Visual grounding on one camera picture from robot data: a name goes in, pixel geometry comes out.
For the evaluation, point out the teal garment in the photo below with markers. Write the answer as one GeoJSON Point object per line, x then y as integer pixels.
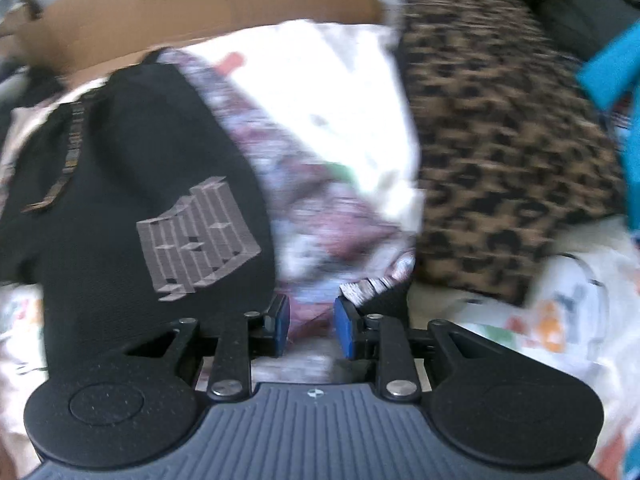
{"type": "Point", "coordinates": [612, 65]}

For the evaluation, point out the white printed blanket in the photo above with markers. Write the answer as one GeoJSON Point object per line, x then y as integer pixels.
{"type": "Point", "coordinates": [325, 85]}

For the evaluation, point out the black shorts with grey print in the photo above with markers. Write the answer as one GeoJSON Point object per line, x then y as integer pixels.
{"type": "Point", "coordinates": [150, 160]}

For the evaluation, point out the large brown cardboard box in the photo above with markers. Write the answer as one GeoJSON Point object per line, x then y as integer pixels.
{"type": "Point", "coordinates": [200, 5]}

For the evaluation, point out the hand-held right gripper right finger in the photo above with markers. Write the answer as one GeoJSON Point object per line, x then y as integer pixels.
{"type": "Point", "coordinates": [345, 327]}

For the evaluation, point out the leopard print pillow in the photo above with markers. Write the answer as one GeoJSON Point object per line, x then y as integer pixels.
{"type": "Point", "coordinates": [500, 135]}

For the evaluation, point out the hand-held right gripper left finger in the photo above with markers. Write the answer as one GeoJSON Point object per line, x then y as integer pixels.
{"type": "Point", "coordinates": [280, 325]}

